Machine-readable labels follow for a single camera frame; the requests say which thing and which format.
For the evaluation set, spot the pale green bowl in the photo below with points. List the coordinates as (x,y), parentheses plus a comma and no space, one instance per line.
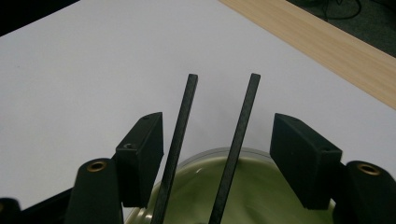
(264,199)

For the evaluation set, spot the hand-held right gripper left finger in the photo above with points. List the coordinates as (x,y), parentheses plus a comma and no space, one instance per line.
(140,168)

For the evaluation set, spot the black textured chopstick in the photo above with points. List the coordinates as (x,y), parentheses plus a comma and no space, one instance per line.
(179,140)
(236,143)

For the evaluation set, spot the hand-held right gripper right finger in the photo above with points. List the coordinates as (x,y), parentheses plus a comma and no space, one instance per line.
(305,165)

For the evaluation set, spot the grey round saucer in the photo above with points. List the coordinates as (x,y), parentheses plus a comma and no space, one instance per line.
(205,153)

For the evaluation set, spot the white table sheet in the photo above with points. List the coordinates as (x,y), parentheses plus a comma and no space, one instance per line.
(93,77)

